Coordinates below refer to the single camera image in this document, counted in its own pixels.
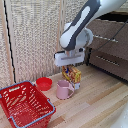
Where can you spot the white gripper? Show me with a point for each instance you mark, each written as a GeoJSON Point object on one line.
{"type": "Point", "coordinates": [69, 58]}

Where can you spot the red yellow snack bar box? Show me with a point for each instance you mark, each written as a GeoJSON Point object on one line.
{"type": "Point", "coordinates": [72, 75]}

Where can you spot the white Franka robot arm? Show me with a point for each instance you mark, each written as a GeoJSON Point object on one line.
{"type": "Point", "coordinates": [83, 25]}

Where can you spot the pink plastic mug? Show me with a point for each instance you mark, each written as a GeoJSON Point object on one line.
{"type": "Point", "coordinates": [63, 89]}

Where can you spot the red plastic bowl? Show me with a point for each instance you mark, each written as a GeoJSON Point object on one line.
{"type": "Point", "coordinates": [44, 83]}

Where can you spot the brown wooden drawer cabinet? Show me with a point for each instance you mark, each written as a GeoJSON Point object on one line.
{"type": "Point", "coordinates": [110, 46]}

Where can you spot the red shopping basket blue rim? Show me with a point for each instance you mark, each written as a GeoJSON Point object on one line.
{"type": "Point", "coordinates": [23, 105]}

